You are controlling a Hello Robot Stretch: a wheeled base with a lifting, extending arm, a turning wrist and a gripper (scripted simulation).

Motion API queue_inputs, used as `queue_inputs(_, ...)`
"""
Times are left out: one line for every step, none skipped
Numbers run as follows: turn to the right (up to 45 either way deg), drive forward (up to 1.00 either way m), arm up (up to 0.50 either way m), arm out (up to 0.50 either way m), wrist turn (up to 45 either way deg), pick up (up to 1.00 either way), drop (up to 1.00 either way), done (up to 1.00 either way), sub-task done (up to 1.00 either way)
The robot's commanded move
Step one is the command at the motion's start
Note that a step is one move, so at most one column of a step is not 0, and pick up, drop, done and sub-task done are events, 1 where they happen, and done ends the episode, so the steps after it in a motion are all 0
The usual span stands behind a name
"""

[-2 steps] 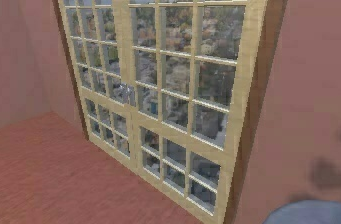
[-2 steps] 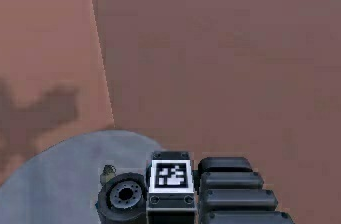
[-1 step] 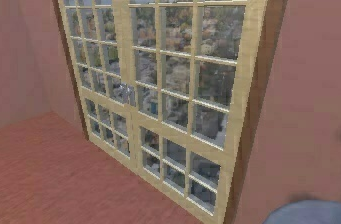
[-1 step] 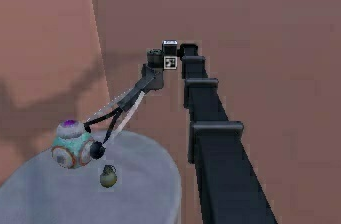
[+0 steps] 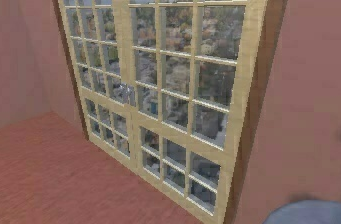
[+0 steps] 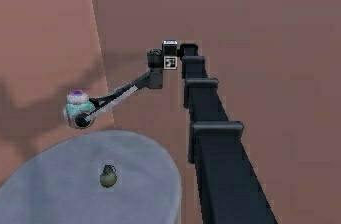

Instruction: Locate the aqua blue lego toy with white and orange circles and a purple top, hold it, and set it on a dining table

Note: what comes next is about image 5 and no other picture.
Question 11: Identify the cream glazed double door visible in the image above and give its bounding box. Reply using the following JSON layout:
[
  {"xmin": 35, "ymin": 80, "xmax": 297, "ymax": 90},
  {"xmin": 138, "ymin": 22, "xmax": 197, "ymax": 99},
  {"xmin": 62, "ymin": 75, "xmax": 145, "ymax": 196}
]
[{"xmin": 51, "ymin": 0, "xmax": 289, "ymax": 224}]

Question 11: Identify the blue-grey round object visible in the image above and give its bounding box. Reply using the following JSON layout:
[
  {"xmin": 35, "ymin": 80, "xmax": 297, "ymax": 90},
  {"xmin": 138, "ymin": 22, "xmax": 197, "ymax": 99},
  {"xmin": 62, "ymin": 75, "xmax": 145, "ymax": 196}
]
[{"xmin": 261, "ymin": 199, "xmax": 341, "ymax": 224}]

